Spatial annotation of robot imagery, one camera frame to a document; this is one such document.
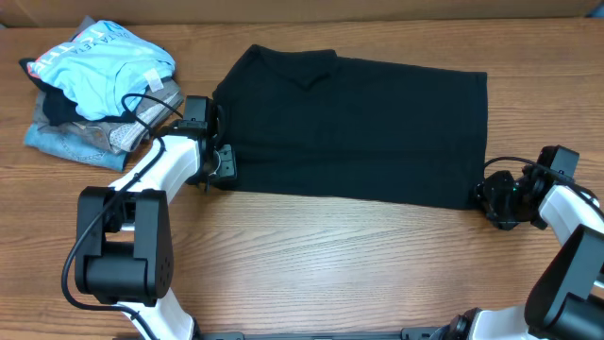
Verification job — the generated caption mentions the black t-shirt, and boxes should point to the black t-shirt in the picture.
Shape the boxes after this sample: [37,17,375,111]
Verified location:
[213,45,488,210]

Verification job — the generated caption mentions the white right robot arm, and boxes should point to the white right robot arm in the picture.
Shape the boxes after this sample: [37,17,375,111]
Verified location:
[431,165,603,339]

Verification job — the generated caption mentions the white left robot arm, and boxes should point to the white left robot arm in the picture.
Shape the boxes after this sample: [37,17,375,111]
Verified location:
[61,135,236,339]

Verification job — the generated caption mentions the grey folded garment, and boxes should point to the grey folded garment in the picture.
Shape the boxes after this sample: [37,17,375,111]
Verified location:
[32,77,185,155]

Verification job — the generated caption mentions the light blue printed shirt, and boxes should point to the light blue printed shirt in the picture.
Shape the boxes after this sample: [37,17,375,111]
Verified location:
[25,20,176,121]

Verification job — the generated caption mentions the blue denim jeans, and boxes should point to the blue denim jeans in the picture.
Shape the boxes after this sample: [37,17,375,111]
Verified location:
[25,124,128,172]

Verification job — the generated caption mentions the dark navy folded garment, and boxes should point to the dark navy folded garment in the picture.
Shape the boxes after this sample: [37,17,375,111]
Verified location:
[18,57,138,128]

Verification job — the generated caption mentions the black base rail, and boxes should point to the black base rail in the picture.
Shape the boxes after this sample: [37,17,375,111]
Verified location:
[200,327,438,340]

